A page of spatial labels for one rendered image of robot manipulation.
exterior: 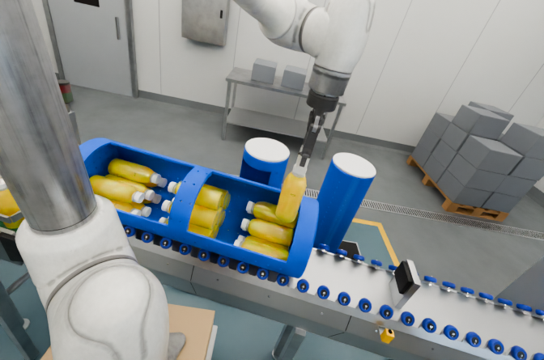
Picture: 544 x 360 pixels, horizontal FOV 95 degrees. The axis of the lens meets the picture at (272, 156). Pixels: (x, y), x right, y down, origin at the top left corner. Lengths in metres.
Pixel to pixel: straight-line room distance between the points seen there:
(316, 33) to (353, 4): 0.08
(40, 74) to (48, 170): 0.14
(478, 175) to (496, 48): 2.15
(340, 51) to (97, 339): 0.62
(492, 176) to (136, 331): 3.80
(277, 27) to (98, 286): 0.58
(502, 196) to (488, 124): 0.91
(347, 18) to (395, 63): 3.95
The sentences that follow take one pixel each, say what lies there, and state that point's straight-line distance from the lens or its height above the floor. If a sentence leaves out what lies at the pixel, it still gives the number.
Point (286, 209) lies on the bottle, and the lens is 0.78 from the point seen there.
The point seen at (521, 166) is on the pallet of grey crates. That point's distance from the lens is 4.03.
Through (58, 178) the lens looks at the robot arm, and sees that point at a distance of 0.50.
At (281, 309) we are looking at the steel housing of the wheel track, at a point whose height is 0.84.
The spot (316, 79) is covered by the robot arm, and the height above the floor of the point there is 1.66.
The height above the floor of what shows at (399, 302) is 0.97.
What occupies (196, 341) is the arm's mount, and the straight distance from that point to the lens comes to 0.74.
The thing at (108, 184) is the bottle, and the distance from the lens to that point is 1.07.
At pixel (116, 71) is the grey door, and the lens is 4.92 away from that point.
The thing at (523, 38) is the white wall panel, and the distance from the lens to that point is 5.38.
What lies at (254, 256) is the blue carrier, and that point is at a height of 1.09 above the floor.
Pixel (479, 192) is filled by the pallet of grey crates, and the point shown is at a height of 0.37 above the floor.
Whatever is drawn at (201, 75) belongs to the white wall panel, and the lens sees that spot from 4.39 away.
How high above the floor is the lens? 1.78
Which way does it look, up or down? 30 degrees down
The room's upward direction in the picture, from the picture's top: 13 degrees clockwise
